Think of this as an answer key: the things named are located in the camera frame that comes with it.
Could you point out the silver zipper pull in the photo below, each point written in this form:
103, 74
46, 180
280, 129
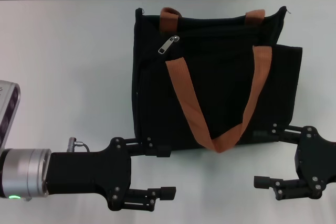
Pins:
168, 45

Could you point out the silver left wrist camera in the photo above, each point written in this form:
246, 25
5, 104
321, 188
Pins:
9, 108

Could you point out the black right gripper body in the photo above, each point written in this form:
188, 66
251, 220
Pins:
317, 163

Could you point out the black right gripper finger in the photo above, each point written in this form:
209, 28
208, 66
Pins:
262, 182
291, 133

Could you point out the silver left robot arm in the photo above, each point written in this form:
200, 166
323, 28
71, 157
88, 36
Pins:
23, 171

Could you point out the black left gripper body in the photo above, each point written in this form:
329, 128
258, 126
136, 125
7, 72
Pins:
84, 174

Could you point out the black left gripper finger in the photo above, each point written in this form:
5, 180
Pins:
168, 193
162, 151

